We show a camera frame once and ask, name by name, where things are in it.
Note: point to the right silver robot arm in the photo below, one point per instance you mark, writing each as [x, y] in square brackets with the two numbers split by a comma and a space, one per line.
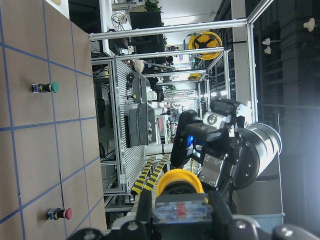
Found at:
[263, 196]

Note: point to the green push button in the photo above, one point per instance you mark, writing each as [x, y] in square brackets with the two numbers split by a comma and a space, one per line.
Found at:
[52, 87]

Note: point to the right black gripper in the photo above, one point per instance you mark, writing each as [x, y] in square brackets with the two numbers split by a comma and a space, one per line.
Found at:
[232, 155]

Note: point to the yellow hard hat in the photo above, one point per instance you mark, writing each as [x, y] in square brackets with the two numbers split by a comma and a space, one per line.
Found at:
[205, 40]

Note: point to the red push button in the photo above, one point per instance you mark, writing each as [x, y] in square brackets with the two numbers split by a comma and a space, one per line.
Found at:
[59, 213]

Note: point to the yellow push button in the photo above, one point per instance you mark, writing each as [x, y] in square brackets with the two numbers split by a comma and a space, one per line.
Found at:
[180, 199]

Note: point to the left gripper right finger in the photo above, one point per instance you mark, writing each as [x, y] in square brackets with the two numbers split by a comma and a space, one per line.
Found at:
[220, 215]

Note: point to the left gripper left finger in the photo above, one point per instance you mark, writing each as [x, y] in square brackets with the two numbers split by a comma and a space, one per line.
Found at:
[143, 217]

